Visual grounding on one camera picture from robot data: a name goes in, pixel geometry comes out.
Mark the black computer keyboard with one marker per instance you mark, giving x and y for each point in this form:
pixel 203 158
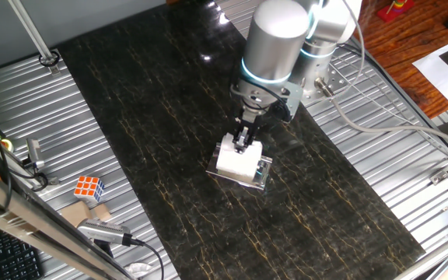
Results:
pixel 10 256

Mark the aluminium frame beam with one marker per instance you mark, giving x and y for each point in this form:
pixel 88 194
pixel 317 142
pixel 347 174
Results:
pixel 33 225

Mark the brown wooden table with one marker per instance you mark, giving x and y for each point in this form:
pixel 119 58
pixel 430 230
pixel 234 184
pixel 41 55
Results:
pixel 403 43

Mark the white toilet paper roll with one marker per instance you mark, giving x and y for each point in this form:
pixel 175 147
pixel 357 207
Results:
pixel 235 163

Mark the yellow green tape roll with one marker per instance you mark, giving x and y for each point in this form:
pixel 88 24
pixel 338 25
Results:
pixel 7 145

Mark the small wooden block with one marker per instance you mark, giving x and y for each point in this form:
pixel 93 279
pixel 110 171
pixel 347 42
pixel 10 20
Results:
pixel 102 212

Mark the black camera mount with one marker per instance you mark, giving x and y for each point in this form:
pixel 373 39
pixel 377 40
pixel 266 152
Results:
pixel 103 248

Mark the silver depth camera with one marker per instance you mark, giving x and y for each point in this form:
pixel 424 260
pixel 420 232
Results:
pixel 101 231

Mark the white marker paper sheet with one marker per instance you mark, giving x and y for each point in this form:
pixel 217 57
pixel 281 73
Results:
pixel 434 74

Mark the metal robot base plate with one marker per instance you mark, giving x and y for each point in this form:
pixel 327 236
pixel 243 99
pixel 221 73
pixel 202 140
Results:
pixel 337 83

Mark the orange white Rubik's cube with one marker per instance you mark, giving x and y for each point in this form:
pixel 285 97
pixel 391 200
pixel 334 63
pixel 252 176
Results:
pixel 88 187

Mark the slanted metal pole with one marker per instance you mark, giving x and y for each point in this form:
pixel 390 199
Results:
pixel 33 35

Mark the small grey camera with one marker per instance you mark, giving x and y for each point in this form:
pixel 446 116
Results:
pixel 34 151

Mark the large wooden block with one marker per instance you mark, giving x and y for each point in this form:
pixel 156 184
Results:
pixel 74 214

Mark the crumpled white plastic bag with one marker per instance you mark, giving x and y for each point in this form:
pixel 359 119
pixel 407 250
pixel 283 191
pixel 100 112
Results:
pixel 138 269

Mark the black marble pattern mat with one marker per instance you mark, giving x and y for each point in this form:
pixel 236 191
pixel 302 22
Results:
pixel 286 233

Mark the chrome metal roll shelf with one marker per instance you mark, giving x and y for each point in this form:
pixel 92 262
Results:
pixel 264 171

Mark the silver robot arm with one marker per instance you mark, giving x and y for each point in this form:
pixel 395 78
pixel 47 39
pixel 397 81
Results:
pixel 274 39

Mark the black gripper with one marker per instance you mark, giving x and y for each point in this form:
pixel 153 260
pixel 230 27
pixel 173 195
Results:
pixel 249 120

